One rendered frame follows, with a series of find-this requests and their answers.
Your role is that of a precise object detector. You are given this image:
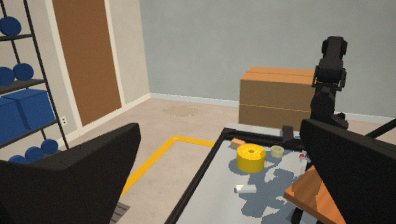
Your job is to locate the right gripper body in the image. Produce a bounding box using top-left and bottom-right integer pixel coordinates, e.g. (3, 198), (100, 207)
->
(310, 111), (328, 123)

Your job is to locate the small tan wooden block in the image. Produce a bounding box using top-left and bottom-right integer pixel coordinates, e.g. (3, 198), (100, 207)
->
(231, 138), (245, 149)

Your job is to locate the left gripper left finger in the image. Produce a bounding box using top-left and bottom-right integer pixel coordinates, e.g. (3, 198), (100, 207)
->
(0, 123), (141, 224)

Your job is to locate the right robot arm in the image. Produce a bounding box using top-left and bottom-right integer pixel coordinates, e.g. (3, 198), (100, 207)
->
(310, 36), (349, 129)

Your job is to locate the beige roll of masking tape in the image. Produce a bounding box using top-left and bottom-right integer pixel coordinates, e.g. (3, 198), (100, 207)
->
(270, 146), (284, 158)

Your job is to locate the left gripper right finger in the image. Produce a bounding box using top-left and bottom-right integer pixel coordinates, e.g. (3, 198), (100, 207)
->
(299, 119), (396, 224)

